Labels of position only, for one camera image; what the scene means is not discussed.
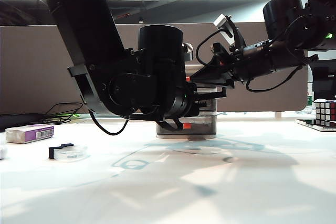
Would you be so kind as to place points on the white partition foot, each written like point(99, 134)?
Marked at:
point(277, 115)

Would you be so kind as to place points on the purple white tissue pack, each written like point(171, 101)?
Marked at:
point(23, 134)

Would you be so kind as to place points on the black rubik's cube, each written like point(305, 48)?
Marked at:
point(325, 113)

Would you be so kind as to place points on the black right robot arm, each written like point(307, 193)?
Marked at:
point(286, 14)

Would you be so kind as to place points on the white flat tablet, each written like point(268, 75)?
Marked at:
point(323, 128)

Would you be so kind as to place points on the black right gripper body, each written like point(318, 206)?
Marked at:
point(231, 62)

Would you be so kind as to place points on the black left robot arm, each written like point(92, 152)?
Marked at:
point(78, 11)

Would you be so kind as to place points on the brown desk partition panel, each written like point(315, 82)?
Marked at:
point(26, 64)

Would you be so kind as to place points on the black triangular right gripper finger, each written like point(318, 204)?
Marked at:
point(225, 84)
point(212, 74)

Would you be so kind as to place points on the clear bottle with green label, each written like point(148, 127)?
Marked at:
point(309, 95)

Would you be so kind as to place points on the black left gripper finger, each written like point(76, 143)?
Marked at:
point(212, 93)
point(202, 104)

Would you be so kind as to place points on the small white rounded object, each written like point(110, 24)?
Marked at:
point(2, 153)

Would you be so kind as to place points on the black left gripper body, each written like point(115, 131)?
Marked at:
point(193, 100)

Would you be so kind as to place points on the black monitor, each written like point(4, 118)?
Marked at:
point(325, 82)

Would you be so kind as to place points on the transparent tape with black cutter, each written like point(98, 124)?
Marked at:
point(71, 153)

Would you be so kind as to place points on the white plastic drawer cabinet frame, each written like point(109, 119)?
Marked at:
point(207, 66)

